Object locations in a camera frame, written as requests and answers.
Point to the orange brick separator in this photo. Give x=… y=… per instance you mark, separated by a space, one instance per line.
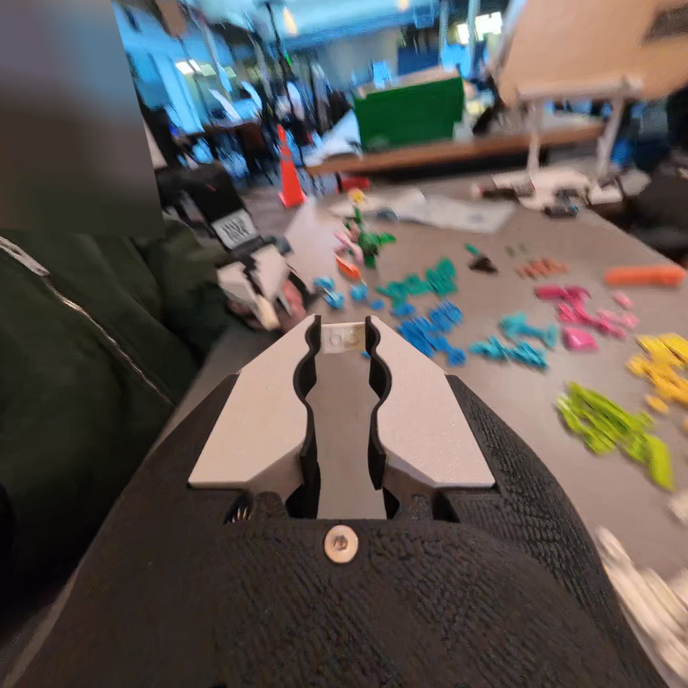
x=348 y=267
x=645 y=276

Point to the pile of pink lego pieces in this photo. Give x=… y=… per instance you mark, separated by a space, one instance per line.
x=580 y=317

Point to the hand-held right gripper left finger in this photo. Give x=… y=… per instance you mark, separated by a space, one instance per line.
x=252 y=424

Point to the pile of brown lego pieces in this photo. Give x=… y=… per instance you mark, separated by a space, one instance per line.
x=540 y=267

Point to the blue round lego assembly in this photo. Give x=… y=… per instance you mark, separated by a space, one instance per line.
x=359 y=293
x=325 y=290

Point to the person's left hand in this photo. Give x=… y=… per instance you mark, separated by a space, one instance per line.
x=295 y=306

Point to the person's left forearm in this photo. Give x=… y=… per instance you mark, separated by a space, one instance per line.
x=177 y=279

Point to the pile of yellow lego pieces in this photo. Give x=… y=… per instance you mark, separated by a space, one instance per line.
x=664 y=365

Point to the pile of lime lego pieces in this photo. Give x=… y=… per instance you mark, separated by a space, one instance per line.
x=613 y=424

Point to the instruction booklet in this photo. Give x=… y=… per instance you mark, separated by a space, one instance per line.
x=441 y=209

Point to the pile of teal lego pieces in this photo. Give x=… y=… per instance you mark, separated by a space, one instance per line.
x=419 y=282

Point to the black angled lego piece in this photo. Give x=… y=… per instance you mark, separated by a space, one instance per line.
x=482 y=264

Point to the green storage bin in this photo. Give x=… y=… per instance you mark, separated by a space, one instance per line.
x=408 y=115

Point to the built lego flower model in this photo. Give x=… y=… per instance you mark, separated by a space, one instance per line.
x=371 y=242

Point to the orange traffic cone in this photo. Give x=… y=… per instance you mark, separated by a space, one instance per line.
x=290 y=172

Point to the long wooden desk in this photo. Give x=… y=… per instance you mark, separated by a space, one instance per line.
x=457 y=150

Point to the wide white lego plate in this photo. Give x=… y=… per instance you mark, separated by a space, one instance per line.
x=344 y=339

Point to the pile of light blue lego pieces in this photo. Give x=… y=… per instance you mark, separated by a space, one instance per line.
x=516 y=338

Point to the pile of white lego pieces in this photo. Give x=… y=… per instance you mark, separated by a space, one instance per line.
x=656 y=602

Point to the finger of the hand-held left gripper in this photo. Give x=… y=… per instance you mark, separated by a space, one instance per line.
x=274 y=274
x=242 y=285

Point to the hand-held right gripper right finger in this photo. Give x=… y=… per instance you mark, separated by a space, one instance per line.
x=430 y=430

